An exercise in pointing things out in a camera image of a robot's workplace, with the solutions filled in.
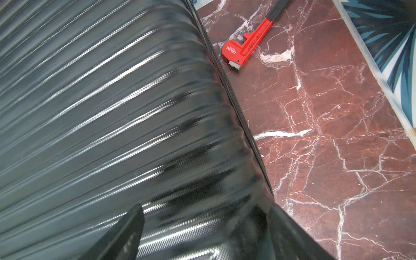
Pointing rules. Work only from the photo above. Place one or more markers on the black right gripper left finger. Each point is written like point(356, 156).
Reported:
point(122, 241)

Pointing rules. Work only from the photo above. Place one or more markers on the red pipe wrench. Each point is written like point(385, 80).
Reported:
point(236, 54)

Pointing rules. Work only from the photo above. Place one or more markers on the black hard-shell suitcase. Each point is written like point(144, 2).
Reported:
point(110, 104)

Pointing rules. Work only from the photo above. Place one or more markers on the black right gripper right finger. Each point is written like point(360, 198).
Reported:
point(290, 241)

